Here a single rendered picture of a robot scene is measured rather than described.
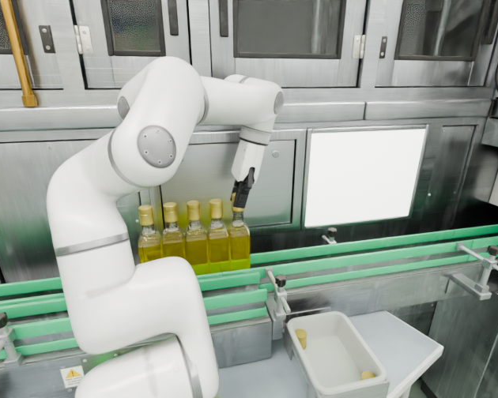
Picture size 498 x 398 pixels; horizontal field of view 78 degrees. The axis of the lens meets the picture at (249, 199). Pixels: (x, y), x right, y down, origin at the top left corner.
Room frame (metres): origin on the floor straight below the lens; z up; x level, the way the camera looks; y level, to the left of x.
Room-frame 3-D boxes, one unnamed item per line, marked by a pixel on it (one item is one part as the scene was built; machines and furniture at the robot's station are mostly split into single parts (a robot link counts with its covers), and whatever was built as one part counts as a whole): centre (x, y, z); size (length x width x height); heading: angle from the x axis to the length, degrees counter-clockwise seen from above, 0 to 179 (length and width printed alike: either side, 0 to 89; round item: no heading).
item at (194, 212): (0.73, 0.14, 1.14); 0.04 x 0.04 x 0.04
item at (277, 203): (0.94, -0.15, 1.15); 0.90 x 0.03 x 0.34; 103
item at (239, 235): (0.76, 0.03, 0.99); 0.06 x 0.06 x 0.21; 13
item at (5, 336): (0.47, 0.50, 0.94); 0.07 x 0.04 x 0.13; 13
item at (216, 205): (0.75, 0.09, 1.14); 0.04 x 0.04 x 0.04
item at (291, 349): (0.61, -0.20, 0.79); 0.27 x 0.17 x 0.08; 13
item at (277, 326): (0.67, -0.07, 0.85); 0.09 x 0.04 x 0.07; 13
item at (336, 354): (0.58, -0.21, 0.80); 0.22 x 0.17 x 0.09; 13
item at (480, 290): (0.80, -0.70, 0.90); 0.17 x 0.05 x 0.22; 13
